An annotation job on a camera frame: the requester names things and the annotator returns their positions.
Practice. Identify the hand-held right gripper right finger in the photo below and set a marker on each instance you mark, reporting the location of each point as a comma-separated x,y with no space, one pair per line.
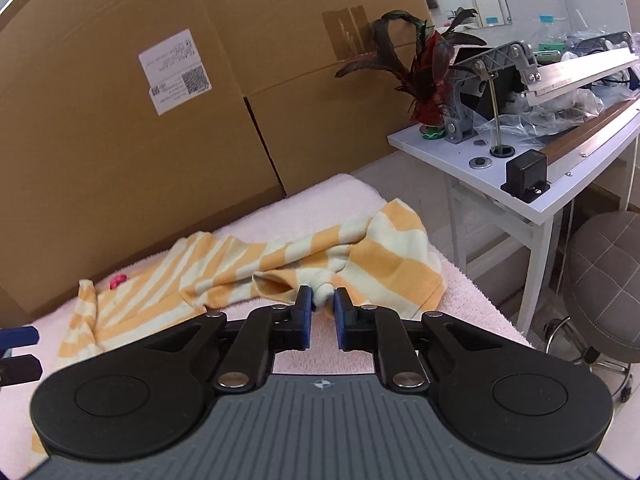
341,320

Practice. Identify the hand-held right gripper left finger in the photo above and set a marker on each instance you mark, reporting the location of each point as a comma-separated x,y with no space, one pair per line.
305,317

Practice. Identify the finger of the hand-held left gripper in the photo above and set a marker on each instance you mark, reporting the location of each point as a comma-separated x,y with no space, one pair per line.
20,337
20,371

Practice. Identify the orange white striped garment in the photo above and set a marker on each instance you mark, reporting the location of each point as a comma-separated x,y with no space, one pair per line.
390,265

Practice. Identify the pink fleece blanket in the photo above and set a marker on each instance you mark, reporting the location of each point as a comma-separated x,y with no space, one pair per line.
325,200

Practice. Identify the large labelled cardboard box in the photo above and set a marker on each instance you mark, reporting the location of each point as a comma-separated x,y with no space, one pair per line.
100,170

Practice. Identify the plain cardboard box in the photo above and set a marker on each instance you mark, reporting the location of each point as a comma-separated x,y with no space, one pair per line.
320,130

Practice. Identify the white table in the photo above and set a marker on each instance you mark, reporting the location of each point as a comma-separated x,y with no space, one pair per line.
450,152

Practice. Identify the red leafed plant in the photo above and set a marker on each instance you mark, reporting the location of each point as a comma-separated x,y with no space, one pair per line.
430,70

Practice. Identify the grey padded stool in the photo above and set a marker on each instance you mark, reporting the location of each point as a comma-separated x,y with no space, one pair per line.
605,270

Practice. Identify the white shipping label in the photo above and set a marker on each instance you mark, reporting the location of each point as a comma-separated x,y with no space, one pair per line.
172,67

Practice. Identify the clear plastic bags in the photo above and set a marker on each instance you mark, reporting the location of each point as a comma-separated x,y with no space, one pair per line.
540,115

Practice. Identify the taped cardboard box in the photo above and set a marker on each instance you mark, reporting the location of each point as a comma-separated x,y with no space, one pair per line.
260,25

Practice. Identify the manual sealing machine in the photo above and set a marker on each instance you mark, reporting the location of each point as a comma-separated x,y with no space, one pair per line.
575,67

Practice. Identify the plastic bottle with blue cap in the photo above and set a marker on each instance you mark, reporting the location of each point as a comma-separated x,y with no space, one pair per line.
550,30

